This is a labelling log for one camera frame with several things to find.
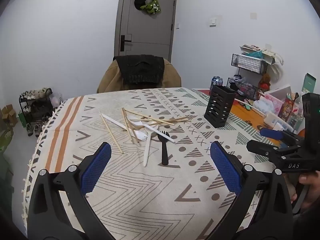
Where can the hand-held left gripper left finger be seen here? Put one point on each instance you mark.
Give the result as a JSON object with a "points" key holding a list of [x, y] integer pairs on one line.
{"points": [[96, 167]]}

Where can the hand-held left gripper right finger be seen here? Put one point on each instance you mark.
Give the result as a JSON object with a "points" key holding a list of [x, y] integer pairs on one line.
{"points": [[225, 167]]}

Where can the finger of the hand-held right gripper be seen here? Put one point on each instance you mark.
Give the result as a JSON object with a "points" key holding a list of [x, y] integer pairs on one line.
{"points": [[270, 151], [271, 133]]}

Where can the pile of wooden chopsticks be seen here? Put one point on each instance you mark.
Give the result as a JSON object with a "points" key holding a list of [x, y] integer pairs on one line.
{"points": [[112, 135]]}

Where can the white plastic spoon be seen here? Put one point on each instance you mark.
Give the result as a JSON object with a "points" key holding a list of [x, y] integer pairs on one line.
{"points": [[147, 155]]}

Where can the white plastic fork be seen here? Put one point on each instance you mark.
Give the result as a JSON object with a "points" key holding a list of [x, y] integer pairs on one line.
{"points": [[142, 136]]}

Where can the black utensil holder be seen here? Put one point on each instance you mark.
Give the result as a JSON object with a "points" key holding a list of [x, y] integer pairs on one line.
{"points": [[220, 105]]}

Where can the black plastic fork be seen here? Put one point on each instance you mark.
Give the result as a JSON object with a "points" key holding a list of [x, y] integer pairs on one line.
{"points": [[164, 152]]}

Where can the person's right forearm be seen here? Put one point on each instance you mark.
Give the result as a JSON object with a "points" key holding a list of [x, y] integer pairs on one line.
{"points": [[307, 227]]}

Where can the person's right hand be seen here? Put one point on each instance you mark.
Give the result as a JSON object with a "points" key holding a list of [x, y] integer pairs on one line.
{"points": [[312, 190]]}

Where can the pink box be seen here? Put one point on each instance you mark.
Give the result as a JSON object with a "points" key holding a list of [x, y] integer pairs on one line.
{"points": [[275, 105]]}

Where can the colourful cartoon box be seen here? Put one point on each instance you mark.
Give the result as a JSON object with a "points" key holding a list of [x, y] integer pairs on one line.
{"points": [[287, 108]]}

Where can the tissue pack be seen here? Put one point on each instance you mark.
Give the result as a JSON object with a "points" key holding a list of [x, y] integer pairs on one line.
{"points": [[262, 105]]}

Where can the teal pink brush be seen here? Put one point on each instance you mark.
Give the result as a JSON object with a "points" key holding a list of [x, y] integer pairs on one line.
{"points": [[248, 105]]}

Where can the red orange printed mat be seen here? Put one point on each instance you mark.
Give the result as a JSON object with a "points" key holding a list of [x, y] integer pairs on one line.
{"points": [[242, 110]]}

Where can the white flat box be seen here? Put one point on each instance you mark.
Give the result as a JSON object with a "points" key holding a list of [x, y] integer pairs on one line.
{"points": [[281, 90]]}

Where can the tall green carton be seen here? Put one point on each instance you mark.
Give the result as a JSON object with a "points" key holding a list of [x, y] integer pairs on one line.
{"points": [[308, 83]]}

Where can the brown plush toy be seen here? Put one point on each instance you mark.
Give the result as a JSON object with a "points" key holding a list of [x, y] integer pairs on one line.
{"points": [[265, 82]]}

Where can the patterned tablecloth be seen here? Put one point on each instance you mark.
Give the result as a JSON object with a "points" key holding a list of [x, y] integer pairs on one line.
{"points": [[140, 200]]}

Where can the blue drink can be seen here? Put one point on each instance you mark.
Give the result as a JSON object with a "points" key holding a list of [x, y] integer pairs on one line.
{"points": [[217, 82]]}

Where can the teal plastic bag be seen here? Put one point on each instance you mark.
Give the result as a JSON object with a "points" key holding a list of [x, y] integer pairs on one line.
{"points": [[255, 54]]}

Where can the pink plastic bag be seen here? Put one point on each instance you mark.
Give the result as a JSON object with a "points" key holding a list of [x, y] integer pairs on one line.
{"points": [[56, 97]]}

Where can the green box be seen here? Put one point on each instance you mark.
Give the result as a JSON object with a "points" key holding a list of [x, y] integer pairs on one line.
{"points": [[22, 118]]}

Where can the brown jacket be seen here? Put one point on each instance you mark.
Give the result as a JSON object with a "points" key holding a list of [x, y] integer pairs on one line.
{"points": [[110, 80]]}

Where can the group of shoes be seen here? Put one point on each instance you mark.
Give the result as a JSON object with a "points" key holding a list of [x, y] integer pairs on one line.
{"points": [[35, 93]]}

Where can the black shoe rack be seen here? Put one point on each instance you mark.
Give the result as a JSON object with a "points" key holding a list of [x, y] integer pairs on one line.
{"points": [[22, 105]]}

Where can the black denim jacket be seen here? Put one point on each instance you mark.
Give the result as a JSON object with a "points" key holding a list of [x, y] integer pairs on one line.
{"points": [[140, 67]]}

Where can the grey door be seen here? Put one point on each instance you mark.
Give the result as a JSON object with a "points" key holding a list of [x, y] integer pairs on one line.
{"points": [[150, 30]]}

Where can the green patterned bag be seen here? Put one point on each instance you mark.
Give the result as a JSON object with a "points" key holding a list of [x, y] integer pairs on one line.
{"points": [[152, 6]]}

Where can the black hat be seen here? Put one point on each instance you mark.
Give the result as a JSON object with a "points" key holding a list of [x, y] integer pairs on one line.
{"points": [[140, 1]]}

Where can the white wall socket cover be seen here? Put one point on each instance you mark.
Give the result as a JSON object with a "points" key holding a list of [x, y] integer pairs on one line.
{"points": [[253, 15]]}

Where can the white light switch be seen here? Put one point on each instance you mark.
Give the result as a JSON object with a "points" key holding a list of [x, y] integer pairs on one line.
{"points": [[213, 22]]}

